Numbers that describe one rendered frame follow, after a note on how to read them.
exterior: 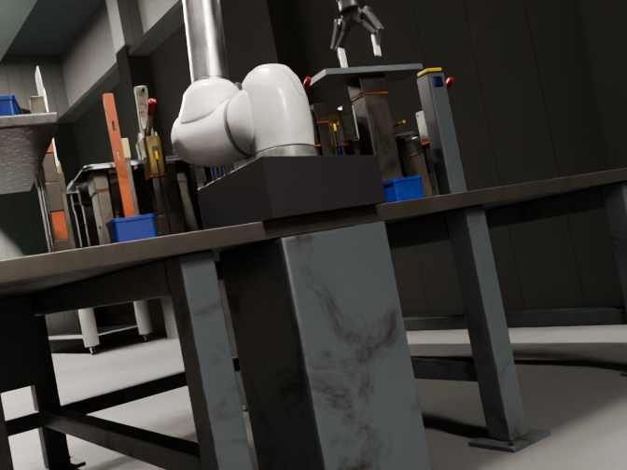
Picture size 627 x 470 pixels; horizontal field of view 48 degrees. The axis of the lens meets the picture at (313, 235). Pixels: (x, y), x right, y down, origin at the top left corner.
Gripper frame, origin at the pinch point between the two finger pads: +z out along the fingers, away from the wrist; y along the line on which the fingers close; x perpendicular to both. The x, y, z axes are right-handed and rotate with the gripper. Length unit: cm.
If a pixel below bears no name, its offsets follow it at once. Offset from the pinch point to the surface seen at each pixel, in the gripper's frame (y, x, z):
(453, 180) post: -14, -21, 44
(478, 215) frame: -37, 15, 58
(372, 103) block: -3.2, 3.0, 16.2
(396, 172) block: -4.8, -0.4, 39.3
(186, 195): 52, 39, 33
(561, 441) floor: -48, 14, 121
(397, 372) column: -30, 58, 91
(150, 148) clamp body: 42, 59, 20
